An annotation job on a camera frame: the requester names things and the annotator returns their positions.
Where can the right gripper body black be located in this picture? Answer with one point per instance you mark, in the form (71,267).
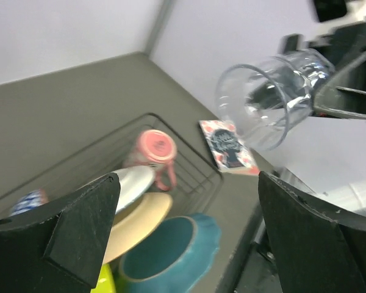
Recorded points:
(341,46)

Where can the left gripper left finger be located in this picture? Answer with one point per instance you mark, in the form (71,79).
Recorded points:
(59,246)

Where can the watermelon pattern plate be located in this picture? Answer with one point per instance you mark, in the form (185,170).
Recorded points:
(134,182)

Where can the peach bird plate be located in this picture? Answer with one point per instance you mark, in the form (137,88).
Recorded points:
(136,222)

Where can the black wire dish rack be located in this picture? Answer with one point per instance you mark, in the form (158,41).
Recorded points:
(198,180)

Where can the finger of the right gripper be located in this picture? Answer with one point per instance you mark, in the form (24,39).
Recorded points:
(344,95)

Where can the clear drinking glass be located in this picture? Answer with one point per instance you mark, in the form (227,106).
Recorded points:
(264,101)

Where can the orange blue patterned bowl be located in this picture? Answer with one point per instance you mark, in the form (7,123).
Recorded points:
(30,201)

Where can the Little Women book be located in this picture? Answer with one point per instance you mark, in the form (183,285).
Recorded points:
(228,151)

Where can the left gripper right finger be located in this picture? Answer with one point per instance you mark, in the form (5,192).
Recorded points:
(317,246)

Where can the teal scalloped plate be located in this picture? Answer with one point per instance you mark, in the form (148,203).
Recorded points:
(173,258)

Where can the pink mug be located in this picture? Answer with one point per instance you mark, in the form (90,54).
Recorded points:
(155,149)

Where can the lime green bowl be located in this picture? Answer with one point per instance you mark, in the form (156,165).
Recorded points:
(105,282)

